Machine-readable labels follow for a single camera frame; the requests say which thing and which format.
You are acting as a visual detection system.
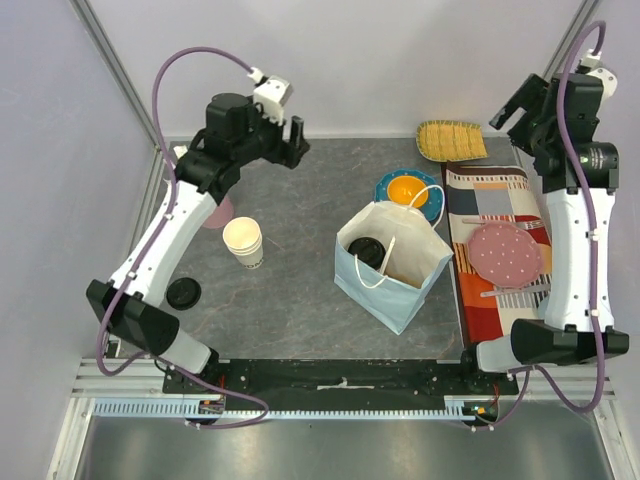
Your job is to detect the blue dotted plate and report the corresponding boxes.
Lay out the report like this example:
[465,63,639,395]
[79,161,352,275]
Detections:
[374,169,444,226]

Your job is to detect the light blue paper bag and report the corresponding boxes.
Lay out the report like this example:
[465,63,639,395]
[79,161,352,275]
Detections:
[334,201,453,335]

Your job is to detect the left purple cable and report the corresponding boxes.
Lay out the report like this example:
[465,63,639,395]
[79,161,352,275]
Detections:
[94,46,271,431]

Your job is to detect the pink straw holder cup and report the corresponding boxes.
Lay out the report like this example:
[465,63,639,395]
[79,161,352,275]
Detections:
[202,195,234,230]

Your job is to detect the brown cardboard cup carrier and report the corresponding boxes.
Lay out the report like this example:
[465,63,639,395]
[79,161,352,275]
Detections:
[385,269,422,288]

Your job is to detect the yellow woven tray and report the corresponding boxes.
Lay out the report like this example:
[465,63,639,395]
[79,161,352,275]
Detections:
[416,120,488,163]

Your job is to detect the orange bowl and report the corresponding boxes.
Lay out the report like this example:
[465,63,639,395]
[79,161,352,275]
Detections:
[387,175,429,208]

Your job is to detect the colourful patterned placemat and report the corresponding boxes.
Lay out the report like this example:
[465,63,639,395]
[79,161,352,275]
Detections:
[442,163,552,346]

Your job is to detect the purple cable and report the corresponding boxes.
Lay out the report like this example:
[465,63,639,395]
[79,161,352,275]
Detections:
[469,20,609,432]
[94,46,271,431]

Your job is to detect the pink dotted plate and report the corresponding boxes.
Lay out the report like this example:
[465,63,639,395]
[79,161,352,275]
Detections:
[467,222,544,288]

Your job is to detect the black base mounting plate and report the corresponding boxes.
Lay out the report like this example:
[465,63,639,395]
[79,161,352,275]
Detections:
[162,357,519,414]

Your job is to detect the black plastic cup lid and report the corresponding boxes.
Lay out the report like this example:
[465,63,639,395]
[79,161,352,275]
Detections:
[347,237,386,269]

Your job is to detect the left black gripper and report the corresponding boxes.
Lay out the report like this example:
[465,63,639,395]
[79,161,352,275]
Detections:
[234,97,310,171]

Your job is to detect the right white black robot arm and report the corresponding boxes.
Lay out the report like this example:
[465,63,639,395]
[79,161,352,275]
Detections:
[457,67,630,394]

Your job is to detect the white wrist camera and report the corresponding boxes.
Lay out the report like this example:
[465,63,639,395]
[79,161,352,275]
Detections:
[575,49,618,102]
[253,75,293,126]

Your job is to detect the stack of white paper cups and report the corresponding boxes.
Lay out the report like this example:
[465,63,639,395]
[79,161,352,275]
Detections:
[223,217,263,269]

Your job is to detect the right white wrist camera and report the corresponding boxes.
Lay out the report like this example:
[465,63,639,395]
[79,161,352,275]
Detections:
[575,49,618,102]

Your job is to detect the slotted cable duct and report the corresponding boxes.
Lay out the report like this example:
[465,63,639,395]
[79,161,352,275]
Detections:
[93,397,499,421]

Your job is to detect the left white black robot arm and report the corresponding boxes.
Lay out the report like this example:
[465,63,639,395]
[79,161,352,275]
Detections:
[86,83,309,393]

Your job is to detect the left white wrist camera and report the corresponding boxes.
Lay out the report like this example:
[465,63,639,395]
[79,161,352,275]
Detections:
[253,75,293,126]

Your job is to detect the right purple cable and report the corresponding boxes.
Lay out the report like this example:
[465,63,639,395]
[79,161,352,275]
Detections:
[469,20,609,432]

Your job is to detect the single white straw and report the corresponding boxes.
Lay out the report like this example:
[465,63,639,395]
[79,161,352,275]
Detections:
[379,235,396,275]

